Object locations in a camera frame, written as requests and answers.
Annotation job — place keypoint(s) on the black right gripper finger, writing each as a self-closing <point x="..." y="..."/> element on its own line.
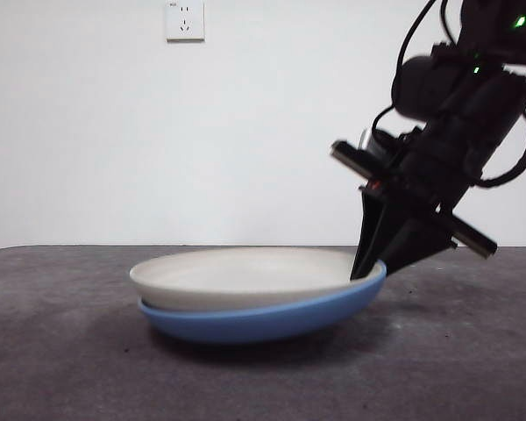
<point x="412" y="241"/>
<point x="369" y="228"/>

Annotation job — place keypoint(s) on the white round plate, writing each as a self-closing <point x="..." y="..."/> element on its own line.
<point x="245" y="280"/>

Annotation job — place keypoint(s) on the blue round plate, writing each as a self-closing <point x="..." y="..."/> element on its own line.
<point x="267" y="322"/>

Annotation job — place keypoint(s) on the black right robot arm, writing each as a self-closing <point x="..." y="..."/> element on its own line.
<point x="486" y="109"/>

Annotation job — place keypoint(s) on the pale grey camera box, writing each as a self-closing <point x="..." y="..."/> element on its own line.
<point x="367" y="141"/>

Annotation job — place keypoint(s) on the white wall socket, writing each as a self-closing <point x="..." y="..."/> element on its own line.
<point x="185" y="24"/>

